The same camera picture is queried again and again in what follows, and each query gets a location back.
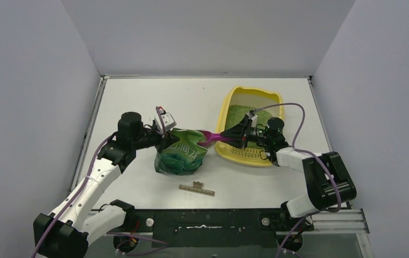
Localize magenta plastic scoop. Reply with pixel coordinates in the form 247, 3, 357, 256
198, 130, 227, 147

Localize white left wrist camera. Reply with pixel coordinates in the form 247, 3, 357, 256
153, 112, 177, 135

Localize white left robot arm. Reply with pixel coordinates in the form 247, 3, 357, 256
32, 107, 179, 257

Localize yellow litter box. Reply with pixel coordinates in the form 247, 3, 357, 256
214, 85, 283, 167

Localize green cat litter bag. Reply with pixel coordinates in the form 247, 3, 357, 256
154, 128, 208, 176

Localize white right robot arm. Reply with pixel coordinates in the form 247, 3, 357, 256
220, 115, 357, 230

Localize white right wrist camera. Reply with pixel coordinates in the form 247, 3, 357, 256
246, 110, 258, 124

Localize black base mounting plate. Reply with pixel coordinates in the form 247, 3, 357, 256
115, 208, 298, 248

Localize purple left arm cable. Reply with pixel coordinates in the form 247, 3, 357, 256
31, 106, 170, 258

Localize green litter granules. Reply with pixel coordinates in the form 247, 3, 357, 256
224, 105, 273, 150

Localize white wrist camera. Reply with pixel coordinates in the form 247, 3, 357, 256
153, 112, 177, 135
246, 110, 258, 124

